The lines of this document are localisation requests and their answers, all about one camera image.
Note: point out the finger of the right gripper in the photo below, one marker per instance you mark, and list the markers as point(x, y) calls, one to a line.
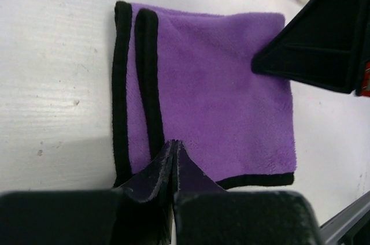
point(325, 45)

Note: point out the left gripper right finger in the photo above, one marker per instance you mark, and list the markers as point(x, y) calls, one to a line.
point(205, 213)

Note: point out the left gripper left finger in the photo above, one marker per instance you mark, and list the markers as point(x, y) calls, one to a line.
point(137, 212)

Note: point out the aluminium mounting rail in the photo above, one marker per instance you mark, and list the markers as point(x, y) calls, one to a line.
point(350, 226)

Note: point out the purple grey towel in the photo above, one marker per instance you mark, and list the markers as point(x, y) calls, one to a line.
point(187, 76)

